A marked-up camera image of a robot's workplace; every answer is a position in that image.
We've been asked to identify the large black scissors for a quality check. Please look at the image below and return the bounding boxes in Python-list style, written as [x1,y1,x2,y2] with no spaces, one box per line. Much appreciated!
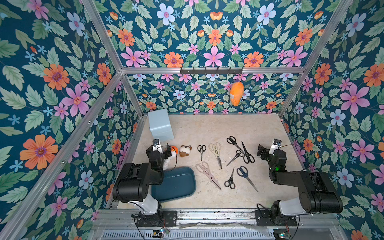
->
[242,142,255,164]

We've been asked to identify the teal storage box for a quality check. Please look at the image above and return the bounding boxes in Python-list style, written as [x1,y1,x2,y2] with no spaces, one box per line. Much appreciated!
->
[151,167,197,203]

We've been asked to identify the small black scissors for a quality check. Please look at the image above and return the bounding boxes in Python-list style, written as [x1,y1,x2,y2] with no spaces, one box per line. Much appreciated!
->
[225,168,236,190]
[197,145,207,161]

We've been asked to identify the black scissors top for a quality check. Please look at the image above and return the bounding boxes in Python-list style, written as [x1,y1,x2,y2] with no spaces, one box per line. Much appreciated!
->
[227,136,243,153]

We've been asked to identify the pink scissors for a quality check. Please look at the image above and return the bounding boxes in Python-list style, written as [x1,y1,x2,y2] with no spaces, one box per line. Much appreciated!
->
[196,162,222,190]

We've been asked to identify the beige kitchen scissors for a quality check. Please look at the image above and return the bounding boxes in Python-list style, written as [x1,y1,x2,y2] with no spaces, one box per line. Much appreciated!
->
[209,142,222,169]

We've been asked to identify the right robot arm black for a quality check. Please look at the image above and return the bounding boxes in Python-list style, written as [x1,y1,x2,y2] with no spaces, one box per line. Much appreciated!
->
[257,145,343,219]

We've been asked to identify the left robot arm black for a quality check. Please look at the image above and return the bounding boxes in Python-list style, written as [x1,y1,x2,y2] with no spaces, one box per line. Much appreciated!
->
[112,145,172,219]

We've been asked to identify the small dark scissors middle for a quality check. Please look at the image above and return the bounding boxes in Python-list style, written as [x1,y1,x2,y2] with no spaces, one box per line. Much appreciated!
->
[226,150,244,166]

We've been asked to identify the light blue box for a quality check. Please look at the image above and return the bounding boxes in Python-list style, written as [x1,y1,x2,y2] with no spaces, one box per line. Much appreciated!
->
[148,109,175,142]

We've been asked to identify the small black scissors bottom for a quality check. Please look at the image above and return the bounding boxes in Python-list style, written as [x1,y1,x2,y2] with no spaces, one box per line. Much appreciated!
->
[225,168,236,190]

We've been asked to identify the tiger plush toy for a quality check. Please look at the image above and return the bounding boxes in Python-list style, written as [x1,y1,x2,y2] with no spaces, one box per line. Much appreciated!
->
[171,146,179,154]

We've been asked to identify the brown white plush toy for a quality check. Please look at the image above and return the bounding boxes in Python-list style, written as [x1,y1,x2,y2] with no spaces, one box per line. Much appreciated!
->
[179,145,192,158]

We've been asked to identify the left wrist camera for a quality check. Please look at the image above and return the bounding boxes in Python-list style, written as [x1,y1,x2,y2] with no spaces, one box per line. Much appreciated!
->
[152,139,161,151]

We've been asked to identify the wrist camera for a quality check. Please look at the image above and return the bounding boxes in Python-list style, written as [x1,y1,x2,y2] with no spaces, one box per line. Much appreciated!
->
[152,139,161,151]
[269,139,282,154]

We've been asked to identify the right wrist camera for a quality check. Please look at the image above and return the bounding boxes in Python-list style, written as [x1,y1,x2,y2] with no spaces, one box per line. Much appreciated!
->
[269,139,282,154]

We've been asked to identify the blue handled scissors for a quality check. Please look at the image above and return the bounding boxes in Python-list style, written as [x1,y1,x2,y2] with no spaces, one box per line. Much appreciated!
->
[237,166,258,192]

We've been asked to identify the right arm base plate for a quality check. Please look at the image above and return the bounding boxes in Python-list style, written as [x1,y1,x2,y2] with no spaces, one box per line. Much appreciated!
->
[255,209,298,227]

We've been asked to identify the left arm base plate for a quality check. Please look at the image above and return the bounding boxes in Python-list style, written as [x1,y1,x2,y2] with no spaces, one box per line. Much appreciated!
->
[134,211,178,227]

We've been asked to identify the black hook rail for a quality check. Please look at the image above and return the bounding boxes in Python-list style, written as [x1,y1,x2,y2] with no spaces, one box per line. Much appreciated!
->
[180,67,244,75]

